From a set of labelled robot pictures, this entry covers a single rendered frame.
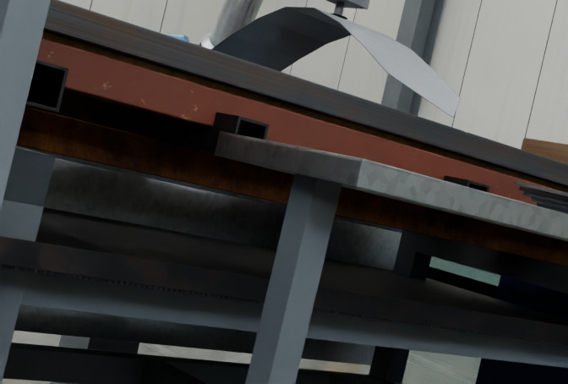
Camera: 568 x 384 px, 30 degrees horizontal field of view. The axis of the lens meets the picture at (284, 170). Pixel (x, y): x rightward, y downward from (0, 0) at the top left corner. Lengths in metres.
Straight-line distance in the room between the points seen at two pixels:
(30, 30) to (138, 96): 0.30
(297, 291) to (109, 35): 0.37
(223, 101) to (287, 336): 0.33
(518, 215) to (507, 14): 10.15
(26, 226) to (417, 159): 0.63
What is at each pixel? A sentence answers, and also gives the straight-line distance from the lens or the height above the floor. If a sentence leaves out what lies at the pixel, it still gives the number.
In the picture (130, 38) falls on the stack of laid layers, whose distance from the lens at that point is 1.29.
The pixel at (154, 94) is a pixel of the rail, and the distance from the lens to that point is 1.31.
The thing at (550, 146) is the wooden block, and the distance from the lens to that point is 2.07.
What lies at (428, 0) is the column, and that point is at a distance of 12.04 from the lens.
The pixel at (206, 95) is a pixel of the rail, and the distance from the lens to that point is 1.35.
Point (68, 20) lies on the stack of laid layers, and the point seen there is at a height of 0.83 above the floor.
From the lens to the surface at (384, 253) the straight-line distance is 2.70.
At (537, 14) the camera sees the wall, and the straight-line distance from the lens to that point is 11.16.
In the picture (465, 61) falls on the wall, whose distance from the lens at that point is 11.61.
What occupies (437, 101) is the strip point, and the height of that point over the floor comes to 0.89.
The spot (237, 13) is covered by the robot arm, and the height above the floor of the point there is 1.07.
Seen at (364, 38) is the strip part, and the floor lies 0.98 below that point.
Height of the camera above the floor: 0.71
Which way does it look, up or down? 1 degrees up
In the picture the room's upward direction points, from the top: 13 degrees clockwise
